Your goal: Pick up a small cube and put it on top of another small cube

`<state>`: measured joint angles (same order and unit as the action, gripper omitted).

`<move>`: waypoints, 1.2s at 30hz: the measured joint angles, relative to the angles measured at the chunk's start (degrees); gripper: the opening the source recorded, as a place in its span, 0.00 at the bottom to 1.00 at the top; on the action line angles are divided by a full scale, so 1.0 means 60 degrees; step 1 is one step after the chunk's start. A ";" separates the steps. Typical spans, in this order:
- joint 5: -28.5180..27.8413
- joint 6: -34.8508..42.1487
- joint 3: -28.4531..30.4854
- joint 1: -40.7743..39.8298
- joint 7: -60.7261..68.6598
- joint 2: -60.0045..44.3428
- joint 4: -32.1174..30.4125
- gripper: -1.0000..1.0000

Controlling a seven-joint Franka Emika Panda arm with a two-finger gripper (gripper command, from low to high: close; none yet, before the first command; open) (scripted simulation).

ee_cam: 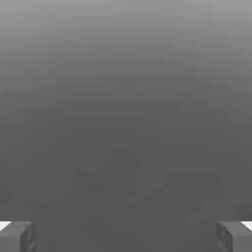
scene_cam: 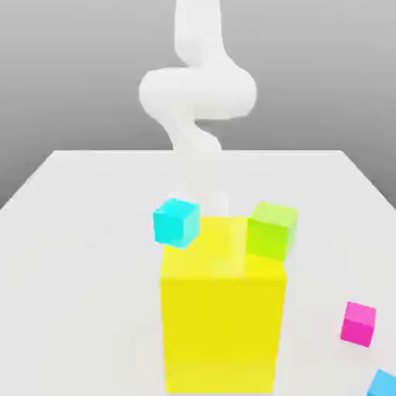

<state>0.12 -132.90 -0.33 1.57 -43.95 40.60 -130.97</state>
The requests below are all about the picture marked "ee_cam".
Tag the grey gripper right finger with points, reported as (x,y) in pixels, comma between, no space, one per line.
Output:
(238,236)

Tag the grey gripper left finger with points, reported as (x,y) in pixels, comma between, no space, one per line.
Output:
(13,236)

